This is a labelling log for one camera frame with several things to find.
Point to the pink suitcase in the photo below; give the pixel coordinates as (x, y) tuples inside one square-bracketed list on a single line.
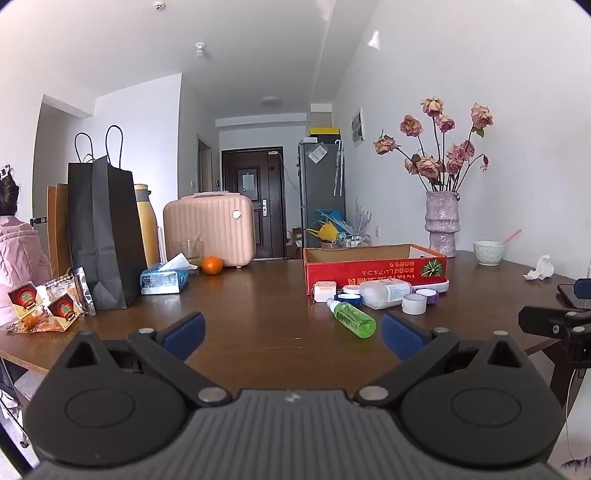
[(212, 226)]

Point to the small clear bottles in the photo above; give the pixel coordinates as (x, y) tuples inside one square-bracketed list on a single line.
[(354, 240)]

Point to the cardboard boxes on floor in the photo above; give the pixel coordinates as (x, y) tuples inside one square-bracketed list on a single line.
[(294, 242)]

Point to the purple ceramic vase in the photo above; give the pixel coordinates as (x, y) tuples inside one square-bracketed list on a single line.
[(443, 224)]

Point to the red and gold snack packets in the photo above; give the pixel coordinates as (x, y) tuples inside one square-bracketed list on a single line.
[(46, 302)]

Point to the black paper bag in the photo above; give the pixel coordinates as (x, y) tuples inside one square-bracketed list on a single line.
[(108, 240)]

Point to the pale green bowl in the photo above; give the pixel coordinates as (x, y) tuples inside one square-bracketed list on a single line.
[(488, 254)]

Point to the dried pampas stems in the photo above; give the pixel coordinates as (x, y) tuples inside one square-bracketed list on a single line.
[(362, 217)]

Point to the dried pink roses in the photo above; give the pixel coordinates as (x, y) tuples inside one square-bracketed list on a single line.
[(434, 159)]

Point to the pink spoon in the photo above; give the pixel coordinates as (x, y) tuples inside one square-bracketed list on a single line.
[(511, 237)]

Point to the green spray bottle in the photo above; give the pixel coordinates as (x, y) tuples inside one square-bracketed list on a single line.
[(353, 318)]

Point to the small white case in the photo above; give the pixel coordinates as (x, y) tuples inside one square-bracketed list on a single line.
[(324, 291)]

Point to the clear solution bottle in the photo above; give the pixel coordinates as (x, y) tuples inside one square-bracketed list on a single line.
[(385, 294)]

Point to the grey refrigerator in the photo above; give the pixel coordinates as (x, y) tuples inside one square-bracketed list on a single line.
[(321, 194)]

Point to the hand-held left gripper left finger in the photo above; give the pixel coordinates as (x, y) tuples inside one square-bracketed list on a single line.
[(184, 332)]

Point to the clear glass cup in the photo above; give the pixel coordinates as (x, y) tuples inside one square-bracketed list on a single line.
[(194, 249)]

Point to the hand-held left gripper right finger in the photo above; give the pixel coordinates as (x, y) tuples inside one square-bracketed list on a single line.
[(401, 334)]

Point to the paper note on refrigerator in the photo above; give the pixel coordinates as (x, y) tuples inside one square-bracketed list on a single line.
[(317, 153)]

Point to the red cardboard box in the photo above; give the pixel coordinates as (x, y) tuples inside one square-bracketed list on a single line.
[(369, 272)]

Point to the orange tangerine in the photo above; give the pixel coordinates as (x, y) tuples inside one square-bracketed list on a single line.
[(212, 266)]

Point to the round ceiling lamp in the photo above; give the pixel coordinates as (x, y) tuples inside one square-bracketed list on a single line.
[(271, 100)]

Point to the yellow box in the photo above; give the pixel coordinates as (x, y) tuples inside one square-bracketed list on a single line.
[(323, 131)]

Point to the paper notice on door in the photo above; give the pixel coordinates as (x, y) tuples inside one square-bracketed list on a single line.
[(248, 181)]

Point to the yellow thermos bottle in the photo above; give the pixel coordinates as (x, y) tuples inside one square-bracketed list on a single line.
[(147, 226)]

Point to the blue tissue pack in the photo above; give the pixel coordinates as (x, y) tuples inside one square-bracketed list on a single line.
[(161, 279)]

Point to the ceiling sprinkler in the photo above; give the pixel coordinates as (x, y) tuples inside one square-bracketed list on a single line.
[(200, 49)]

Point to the crumpled white tissue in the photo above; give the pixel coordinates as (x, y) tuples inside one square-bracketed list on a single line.
[(541, 270)]

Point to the white umbrella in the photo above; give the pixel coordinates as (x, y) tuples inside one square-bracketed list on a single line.
[(340, 166)]

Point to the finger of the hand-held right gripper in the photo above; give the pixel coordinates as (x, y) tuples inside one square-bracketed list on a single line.
[(540, 321)]

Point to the brown paper bag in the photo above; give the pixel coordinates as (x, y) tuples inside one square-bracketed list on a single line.
[(59, 230)]

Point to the blue bag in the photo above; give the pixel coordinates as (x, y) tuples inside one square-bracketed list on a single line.
[(330, 217)]

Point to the dark brown door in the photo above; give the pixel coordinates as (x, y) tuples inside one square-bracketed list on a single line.
[(251, 212)]

